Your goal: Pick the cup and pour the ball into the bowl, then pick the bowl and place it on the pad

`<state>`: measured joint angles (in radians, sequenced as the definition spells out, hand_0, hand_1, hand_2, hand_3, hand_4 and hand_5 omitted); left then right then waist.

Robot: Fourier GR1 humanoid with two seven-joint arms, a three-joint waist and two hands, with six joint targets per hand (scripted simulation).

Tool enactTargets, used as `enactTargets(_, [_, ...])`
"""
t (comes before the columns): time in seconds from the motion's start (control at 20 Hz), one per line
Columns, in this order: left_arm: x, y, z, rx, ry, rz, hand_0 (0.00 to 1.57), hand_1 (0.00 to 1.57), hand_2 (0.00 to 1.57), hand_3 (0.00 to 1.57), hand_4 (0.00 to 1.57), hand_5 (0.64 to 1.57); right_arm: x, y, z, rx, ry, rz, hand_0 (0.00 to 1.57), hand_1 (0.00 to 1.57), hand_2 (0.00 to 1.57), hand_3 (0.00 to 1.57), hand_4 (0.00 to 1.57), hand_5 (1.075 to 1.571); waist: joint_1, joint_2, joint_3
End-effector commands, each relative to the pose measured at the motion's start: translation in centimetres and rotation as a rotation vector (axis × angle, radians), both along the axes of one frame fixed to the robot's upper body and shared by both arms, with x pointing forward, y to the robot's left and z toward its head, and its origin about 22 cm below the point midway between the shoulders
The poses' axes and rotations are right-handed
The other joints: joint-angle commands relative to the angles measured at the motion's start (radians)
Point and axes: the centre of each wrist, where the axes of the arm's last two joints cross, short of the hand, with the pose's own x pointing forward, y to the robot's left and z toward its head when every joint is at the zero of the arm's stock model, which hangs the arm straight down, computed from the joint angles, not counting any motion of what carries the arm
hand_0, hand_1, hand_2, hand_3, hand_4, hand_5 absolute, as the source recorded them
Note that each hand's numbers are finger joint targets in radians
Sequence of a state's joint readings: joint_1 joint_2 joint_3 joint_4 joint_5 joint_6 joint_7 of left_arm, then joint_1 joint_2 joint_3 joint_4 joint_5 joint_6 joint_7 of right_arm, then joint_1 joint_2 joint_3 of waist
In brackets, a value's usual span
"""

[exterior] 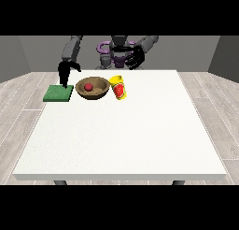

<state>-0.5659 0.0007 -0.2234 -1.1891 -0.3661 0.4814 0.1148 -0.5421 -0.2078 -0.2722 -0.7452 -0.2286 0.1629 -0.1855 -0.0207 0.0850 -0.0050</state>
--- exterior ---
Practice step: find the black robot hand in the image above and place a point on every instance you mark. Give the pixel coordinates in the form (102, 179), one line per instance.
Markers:
(64, 72)
(135, 58)

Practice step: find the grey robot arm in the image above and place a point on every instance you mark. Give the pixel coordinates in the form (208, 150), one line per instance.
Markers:
(147, 43)
(70, 49)

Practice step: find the green square pad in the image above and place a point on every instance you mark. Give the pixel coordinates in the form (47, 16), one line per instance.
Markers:
(58, 93)

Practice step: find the small red ball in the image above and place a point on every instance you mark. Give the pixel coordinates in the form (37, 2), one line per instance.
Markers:
(88, 87)

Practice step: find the brown wooden bowl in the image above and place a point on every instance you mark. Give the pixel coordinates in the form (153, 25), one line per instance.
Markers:
(92, 88)

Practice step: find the yellow cup with melon print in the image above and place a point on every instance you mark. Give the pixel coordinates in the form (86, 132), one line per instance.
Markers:
(118, 88)

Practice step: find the grey robot trunk purple rings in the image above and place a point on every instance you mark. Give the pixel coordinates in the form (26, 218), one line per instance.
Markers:
(118, 61)

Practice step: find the dark table leg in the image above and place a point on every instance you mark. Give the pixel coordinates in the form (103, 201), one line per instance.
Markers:
(60, 182)
(178, 182)

